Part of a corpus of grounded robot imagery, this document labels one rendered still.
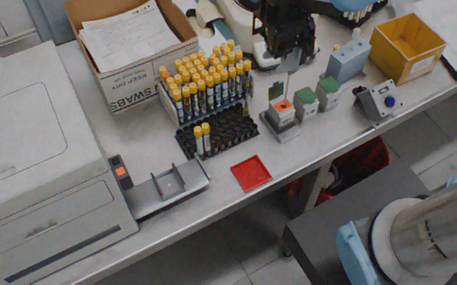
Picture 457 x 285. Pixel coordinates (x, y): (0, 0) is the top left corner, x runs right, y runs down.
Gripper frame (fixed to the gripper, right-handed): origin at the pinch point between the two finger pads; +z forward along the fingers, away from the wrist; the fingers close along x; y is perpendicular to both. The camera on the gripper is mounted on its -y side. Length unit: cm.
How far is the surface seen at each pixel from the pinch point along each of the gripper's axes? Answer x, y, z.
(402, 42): -5.0, -44.8, 19.8
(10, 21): -58, 45, 11
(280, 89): -3.0, -0.9, 11.0
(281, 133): 2.6, 1.6, 19.1
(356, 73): -2.2, -24.7, 18.5
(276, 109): 0.0, 2.0, 12.9
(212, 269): -2, 21, 108
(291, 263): 13, -8, 108
